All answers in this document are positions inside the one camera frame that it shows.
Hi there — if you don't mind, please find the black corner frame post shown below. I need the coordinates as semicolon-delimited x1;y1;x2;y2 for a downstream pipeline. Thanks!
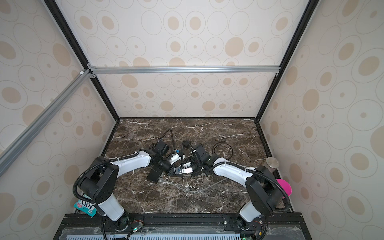
44;0;120;122
255;0;319;123

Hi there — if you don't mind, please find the black corner frame post right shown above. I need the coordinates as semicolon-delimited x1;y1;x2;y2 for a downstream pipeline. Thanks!
255;0;319;123

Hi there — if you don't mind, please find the aluminium crossbar left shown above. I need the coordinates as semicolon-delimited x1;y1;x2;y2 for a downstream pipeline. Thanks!
1;70;91;175

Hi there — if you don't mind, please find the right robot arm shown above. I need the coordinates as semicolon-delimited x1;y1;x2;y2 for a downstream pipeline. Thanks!
180;140;291;226

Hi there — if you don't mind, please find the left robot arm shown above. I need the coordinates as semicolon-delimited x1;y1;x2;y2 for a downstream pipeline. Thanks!
73;129;180;224

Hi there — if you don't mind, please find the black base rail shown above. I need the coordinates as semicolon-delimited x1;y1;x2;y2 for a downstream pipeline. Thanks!
54;213;311;240

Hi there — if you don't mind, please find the black network switch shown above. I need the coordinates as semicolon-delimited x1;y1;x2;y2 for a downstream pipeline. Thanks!
146;166;164;184

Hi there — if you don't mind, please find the white rectangular box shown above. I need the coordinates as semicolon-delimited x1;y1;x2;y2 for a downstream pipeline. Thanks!
173;166;194;175

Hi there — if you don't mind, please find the aluminium crossbar back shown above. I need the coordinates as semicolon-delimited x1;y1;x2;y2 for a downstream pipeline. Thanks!
91;66;280;74

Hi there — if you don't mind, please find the black corner frame post left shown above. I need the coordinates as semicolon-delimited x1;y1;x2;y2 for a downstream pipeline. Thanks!
44;0;120;122

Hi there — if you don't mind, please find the green snack packet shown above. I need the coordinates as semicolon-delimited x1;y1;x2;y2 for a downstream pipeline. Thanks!
73;200;97;217

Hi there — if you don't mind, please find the black ethernet cable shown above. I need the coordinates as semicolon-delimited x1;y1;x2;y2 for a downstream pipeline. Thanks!
212;140;235;161

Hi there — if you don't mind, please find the pink silicone funnel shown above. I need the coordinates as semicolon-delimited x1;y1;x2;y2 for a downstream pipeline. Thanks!
277;179;292;196

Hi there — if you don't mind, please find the aluminium crossbar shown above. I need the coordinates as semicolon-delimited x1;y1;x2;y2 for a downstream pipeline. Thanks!
1;70;91;175
91;66;280;74

